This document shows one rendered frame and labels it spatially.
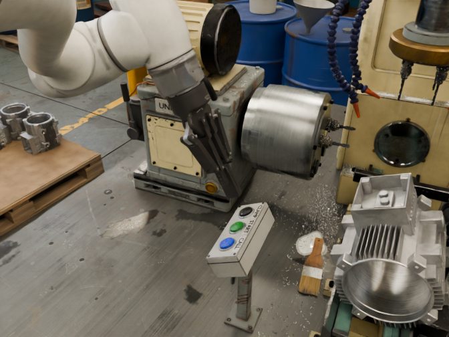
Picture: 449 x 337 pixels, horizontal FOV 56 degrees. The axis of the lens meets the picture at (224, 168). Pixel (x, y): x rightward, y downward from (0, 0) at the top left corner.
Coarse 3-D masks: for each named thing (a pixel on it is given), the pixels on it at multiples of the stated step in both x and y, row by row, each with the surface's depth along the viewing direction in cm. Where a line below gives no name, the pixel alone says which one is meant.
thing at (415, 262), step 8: (424, 200) 85; (424, 208) 85; (344, 256) 78; (416, 256) 72; (344, 264) 78; (408, 264) 72; (416, 264) 71; (424, 264) 71; (416, 272) 72; (352, 312) 84; (360, 312) 83; (432, 312) 76; (424, 320) 77; (432, 320) 76
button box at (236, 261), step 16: (240, 208) 90; (256, 208) 87; (256, 224) 83; (272, 224) 88; (240, 240) 79; (256, 240) 82; (208, 256) 79; (224, 256) 77; (240, 256) 76; (256, 256) 81; (224, 272) 79; (240, 272) 77
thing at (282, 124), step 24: (264, 96) 113; (288, 96) 112; (312, 96) 111; (264, 120) 111; (288, 120) 109; (312, 120) 107; (336, 120) 119; (264, 144) 112; (288, 144) 109; (312, 144) 107; (264, 168) 119; (288, 168) 114; (312, 168) 115
